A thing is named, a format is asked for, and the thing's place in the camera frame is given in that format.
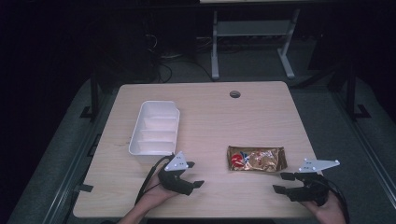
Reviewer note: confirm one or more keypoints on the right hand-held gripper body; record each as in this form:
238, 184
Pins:
311, 189

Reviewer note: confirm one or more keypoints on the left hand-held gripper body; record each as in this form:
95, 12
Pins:
174, 182

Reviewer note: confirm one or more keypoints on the gold foil snack packet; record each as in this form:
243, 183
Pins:
258, 159

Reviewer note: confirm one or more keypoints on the white divided plastic tray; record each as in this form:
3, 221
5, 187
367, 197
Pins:
155, 124

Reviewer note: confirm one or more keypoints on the person's left hand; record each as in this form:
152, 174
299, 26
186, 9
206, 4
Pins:
155, 195

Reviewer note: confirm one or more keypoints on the person's right hand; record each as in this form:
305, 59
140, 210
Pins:
325, 213

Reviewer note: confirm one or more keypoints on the round grey table grommet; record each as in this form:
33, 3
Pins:
234, 94

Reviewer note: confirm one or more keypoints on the black metal stand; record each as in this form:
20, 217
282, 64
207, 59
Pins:
351, 93
94, 96

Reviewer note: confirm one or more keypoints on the black table edge bracket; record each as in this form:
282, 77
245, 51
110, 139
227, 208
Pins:
84, 188

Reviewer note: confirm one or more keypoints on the white metal desk frame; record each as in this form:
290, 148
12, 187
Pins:
252, 28

